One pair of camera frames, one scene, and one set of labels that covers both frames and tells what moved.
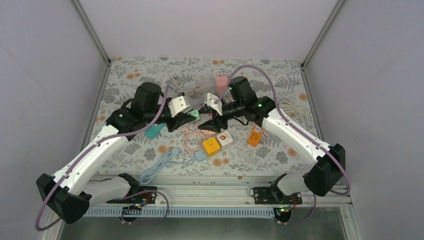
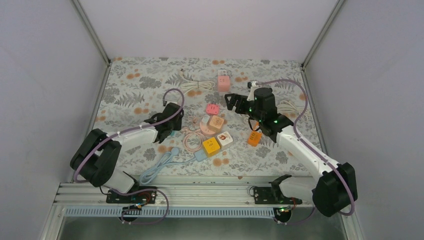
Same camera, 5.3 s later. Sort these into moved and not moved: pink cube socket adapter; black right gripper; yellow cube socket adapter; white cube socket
Moved: black right gripper
Not moved: white cube socket; yellow cube socket adapter; pink cube socket adapter
